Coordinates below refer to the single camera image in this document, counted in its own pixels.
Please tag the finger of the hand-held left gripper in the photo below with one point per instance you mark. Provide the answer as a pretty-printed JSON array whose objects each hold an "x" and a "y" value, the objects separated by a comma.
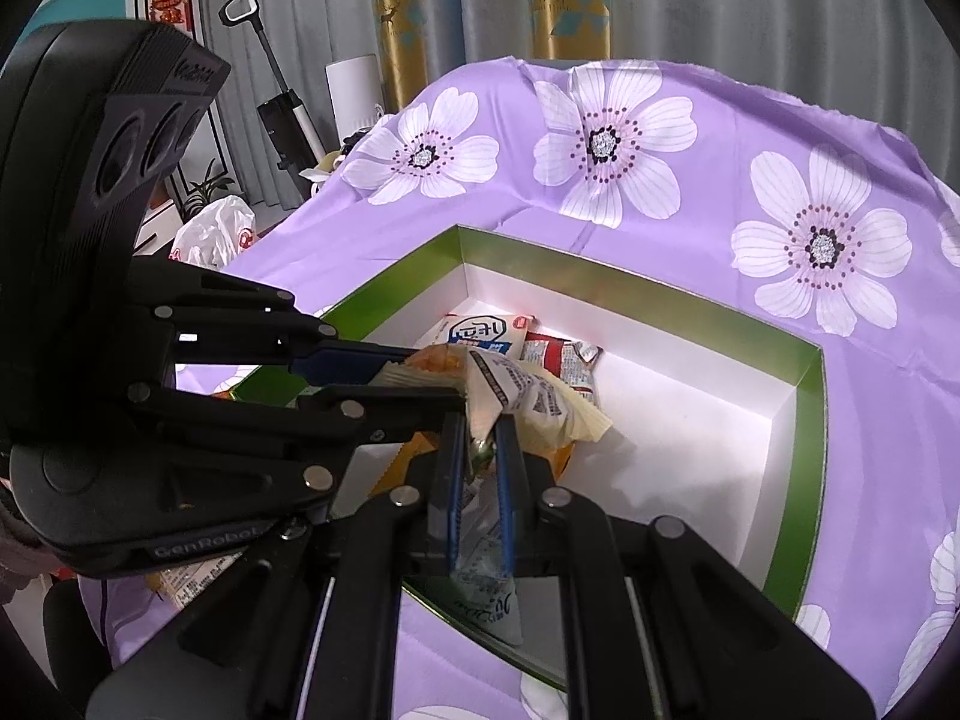
[
  {"x": 345, "y": 364},
  {"x": 390, "y": 409}
]

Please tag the black white small object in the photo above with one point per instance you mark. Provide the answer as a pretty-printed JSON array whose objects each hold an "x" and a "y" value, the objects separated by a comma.
[{"x": 330, "y": 161}]

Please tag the cream barcode snack packet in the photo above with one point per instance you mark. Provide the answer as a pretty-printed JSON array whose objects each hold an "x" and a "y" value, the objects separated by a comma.
[{"x": 184, "y": 586}]

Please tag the white plastic bag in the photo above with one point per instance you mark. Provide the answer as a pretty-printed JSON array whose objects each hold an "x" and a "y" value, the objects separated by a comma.
[{"x": 217, "y": 232}]

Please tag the red white snack packet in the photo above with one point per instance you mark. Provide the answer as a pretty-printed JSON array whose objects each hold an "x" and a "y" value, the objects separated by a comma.
[{"x": 566, "y": 364}]

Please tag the white low cabinet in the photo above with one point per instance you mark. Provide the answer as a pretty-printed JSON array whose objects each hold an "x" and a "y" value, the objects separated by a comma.
[{"x": 157, "y": 229}]

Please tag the purple floral bedsheet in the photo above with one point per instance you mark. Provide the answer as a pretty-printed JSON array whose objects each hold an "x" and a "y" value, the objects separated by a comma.
[{"x": 675, "y": 240}]

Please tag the grey curtain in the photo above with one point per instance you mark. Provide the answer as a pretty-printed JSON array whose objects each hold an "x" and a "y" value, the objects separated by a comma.
[{"x": 750, "y": 15}]

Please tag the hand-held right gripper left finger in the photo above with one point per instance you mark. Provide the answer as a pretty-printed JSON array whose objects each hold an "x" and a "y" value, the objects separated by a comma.
[{"x": 452, "y": 480}]

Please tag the black upright vacuum cleaner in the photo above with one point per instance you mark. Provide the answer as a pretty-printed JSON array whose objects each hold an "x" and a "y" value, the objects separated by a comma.
[{"x": 289, "y": 127}]

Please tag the potted plant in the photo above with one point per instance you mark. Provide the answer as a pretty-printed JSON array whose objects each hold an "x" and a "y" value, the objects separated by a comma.
[{"x": 202, "y": 191}]

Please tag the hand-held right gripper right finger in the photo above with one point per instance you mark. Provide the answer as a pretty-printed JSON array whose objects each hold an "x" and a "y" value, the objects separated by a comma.
[{"x": 506, "y": 480}]

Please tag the green yellow snack packet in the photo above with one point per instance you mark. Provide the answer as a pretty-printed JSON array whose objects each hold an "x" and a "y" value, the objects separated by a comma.
[{"x": 525, "y": 390}]

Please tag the green cardboard box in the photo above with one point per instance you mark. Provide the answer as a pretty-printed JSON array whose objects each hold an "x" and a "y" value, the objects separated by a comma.
[{"x": 795, "y": 510}]

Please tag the white box appliance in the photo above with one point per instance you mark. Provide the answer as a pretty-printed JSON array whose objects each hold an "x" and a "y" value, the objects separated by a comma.
[{"x": 352, "y": 90}]

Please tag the orange snack packet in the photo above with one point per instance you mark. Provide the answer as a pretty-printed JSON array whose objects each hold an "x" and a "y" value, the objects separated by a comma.
[{"x": 225, "y": 392}]

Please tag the white blue snack packet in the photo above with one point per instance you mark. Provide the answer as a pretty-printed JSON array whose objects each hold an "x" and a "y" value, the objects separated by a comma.
[{"x": 484, "y": 334}]

